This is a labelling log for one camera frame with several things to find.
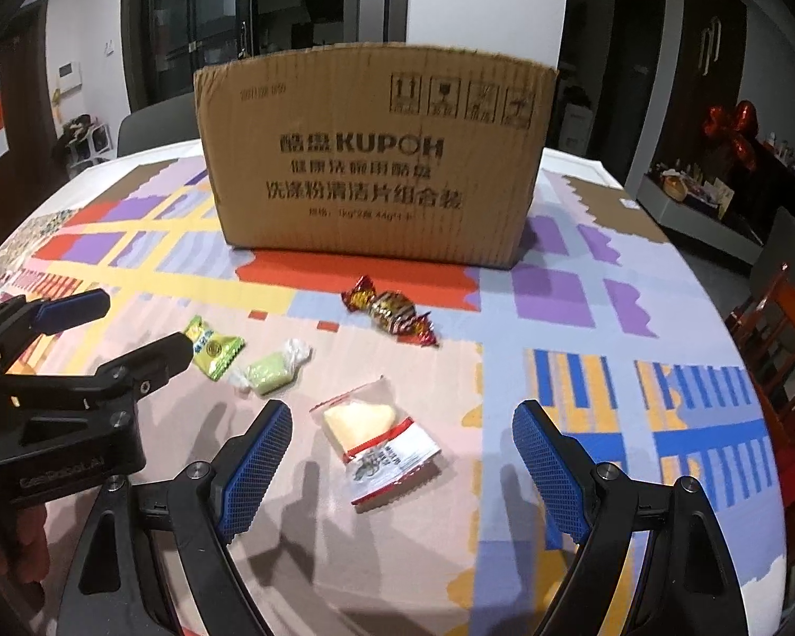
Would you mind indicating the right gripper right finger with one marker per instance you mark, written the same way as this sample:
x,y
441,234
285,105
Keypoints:
x,y
687,584

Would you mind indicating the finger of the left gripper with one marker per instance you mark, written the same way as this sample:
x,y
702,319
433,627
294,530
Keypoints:
x,y
144,370
22,321

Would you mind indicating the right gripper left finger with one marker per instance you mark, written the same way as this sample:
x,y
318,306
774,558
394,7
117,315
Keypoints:
x,y
117,584

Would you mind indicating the green yellow candy packet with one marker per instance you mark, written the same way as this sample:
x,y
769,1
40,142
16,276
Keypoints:
x,y
212,352

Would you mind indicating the pale green candy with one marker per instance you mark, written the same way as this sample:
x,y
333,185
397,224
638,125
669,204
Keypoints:
x,y
271,372

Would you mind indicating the heart biscuit clear packet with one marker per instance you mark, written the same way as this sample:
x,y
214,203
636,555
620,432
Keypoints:
x,y
381,446

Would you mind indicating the red gold candy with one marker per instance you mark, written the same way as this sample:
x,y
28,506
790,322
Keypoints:
x,y
391,312

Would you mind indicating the person's left hand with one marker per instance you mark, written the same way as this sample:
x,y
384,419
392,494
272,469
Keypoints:
x,y
24,551

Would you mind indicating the white shoe rack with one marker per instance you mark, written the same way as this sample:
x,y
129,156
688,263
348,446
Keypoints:
x,y
85,142

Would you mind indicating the grey dining chair left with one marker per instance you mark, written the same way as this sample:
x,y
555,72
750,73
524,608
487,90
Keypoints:
x,y
164,123

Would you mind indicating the colourful patchwork tablecloth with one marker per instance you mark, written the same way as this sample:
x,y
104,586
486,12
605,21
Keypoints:
x,y
603,321

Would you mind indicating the red wooden chair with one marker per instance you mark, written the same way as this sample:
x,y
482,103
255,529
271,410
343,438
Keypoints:
x,y
763,328

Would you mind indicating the brown cardboard box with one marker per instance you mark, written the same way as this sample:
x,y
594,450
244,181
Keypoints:
x,y
383,149

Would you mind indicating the grey chair right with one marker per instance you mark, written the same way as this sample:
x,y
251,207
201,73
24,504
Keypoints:
x,y
779,250

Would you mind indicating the white low side table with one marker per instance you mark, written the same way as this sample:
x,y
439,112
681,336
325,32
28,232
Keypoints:
x,y
685,220

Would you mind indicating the glass sliding door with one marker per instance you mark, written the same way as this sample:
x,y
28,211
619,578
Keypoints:
x,y
166,41

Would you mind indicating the white box in hallway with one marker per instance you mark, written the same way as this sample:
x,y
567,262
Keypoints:
x,y
575,129

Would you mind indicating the red heart balloons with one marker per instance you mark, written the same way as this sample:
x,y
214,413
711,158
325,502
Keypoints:
x,y
737,127

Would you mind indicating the white wall intercom panel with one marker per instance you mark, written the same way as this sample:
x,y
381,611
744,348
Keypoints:
x,y
69,77

